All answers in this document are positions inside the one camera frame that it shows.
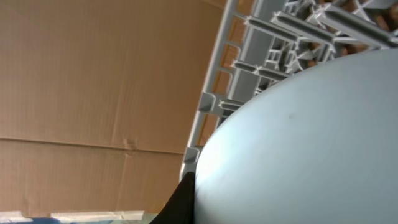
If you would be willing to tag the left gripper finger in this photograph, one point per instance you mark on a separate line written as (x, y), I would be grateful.
(179, 209)

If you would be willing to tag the brown cardboard panel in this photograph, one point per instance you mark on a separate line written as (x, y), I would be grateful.
(97, 101)

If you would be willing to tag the light blue bowl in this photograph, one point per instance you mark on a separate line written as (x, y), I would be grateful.
(318, 147)

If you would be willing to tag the grey plastic dishwasher rack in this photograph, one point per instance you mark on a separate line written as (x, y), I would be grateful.
(278, 39)

